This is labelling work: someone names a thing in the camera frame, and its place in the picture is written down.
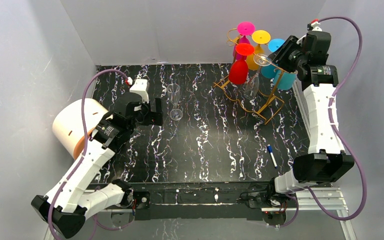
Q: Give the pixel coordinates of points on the gold wire glass rack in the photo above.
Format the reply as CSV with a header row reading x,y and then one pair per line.
x,y
267,103

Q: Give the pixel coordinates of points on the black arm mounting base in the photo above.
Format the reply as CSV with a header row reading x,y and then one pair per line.
x,y
250,200

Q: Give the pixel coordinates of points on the blue wine glass front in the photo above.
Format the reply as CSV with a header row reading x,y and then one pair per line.
x,y
284,80

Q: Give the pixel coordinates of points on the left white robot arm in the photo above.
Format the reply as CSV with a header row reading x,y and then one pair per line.
x,y
92,135

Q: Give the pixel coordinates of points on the blue wine glass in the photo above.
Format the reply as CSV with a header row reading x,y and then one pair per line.
x,y
269,71
284,80

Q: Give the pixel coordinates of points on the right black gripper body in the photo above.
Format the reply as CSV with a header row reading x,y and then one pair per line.
x,y
285,51

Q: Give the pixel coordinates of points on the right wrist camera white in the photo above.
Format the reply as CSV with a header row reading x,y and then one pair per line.
x,y
314,26

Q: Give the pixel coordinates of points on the pink wine glass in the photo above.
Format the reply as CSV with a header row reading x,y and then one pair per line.
x,y
244,29

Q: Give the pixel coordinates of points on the white orange cylinder spool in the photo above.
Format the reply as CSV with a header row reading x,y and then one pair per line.
x,y
68,125

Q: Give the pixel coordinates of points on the clear champagne flute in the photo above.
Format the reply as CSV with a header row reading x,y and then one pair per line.
x,y
252,86
174,94

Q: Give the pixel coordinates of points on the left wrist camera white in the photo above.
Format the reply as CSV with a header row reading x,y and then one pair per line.
x,y
140,87

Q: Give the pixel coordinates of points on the blue wine glass rear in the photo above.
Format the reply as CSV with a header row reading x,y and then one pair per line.
x,y
269,71

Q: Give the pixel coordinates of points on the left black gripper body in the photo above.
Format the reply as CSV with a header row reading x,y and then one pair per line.
x,y
155,111

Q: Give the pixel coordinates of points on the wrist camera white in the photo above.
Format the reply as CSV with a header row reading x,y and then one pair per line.
x,y
140,87
314,26

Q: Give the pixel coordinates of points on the blue white marker pen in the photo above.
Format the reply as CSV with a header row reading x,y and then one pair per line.
x,y
271,153

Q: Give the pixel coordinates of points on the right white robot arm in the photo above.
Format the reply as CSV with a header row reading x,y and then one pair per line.
x,y
326,160

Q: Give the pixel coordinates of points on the yellow wine glass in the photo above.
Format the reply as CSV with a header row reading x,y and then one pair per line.
x,y
260,37

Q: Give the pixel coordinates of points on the red wine glass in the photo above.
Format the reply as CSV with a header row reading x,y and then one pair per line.
x,y
239,70

